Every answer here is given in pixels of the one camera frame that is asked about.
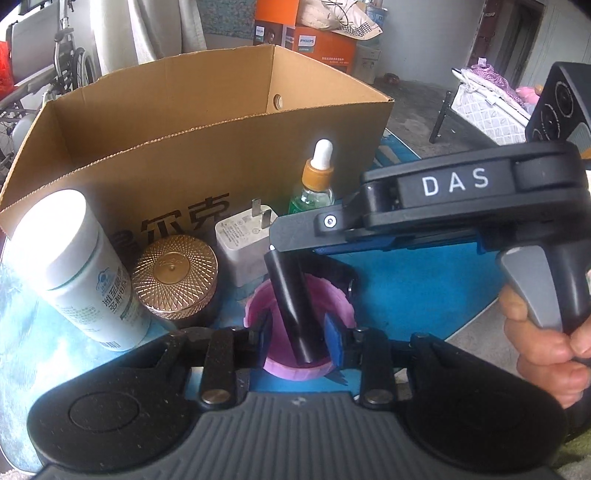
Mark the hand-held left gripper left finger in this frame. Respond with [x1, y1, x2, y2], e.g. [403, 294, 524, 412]
[154, 316, 274, 408]

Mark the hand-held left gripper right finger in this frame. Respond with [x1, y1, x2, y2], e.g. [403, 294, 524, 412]
[324, 316, 451, 411]

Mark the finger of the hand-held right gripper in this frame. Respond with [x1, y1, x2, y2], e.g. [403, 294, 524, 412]
[316, 237, 416, 256]
[269, 208, 370, 254]

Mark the pink plastic lid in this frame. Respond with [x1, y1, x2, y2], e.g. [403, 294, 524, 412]
[244, 276, 356, 381]

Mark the black cylinder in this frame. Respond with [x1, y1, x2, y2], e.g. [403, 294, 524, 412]
[264, 244, 326, 367]

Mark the green dropper bottle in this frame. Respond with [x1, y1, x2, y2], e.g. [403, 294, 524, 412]
[288, 138, 335, 217]

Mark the white charger plug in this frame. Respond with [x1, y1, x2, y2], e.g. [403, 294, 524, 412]
[215, 198, 280, 289]

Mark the gold lid cosmetic jar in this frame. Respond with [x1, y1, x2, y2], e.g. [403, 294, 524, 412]
[130, 234, 220, 321]

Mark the large brown cardboard box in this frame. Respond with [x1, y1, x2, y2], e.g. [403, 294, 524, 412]
[0, 44, 395, 241]

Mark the white plastic bottle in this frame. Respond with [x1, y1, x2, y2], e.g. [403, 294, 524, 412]
[10, 189, 153, 352]

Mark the person's right hand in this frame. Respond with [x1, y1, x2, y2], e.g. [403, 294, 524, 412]
[499, 282, 591, 409]

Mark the white basket with clothes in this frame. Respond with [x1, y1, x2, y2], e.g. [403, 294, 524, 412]
[450, 69, 541, 145]

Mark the pink patterned cloth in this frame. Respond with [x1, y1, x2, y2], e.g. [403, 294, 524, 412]
[468, 62, 539, 108]

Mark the beige checkered hat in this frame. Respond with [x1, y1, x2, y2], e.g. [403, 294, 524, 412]
[295, 0, 384, 38]

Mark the orange appliance box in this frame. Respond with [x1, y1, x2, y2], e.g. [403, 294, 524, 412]
[254, 0, 358, 75]

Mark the silver grey curtain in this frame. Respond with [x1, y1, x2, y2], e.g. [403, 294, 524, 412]
[111, 0, 208, 77]

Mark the grey wheelchair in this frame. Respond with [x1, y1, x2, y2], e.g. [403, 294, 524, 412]
[0, 0, 100, 171]

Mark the black metal bed frame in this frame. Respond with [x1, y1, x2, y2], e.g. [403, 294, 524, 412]
[429, 90, 455, 144]

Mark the teal floral wall cloth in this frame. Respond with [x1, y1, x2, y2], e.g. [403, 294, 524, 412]
[203, 0, 257, 35]

